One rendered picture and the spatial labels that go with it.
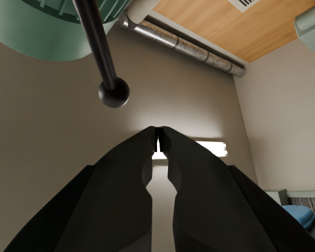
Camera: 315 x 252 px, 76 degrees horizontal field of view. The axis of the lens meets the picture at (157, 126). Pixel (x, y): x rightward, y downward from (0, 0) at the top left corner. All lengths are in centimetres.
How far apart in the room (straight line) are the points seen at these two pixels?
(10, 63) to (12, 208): 90
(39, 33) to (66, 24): 3
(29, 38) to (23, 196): 126
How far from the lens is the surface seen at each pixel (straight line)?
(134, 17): 208
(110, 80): 20
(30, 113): 156
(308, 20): 229
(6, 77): 164
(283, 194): 312
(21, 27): 27
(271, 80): 337
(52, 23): 25
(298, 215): 41
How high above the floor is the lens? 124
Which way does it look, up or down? 47 degrees up
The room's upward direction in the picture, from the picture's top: 113 degrees counter-clockwise
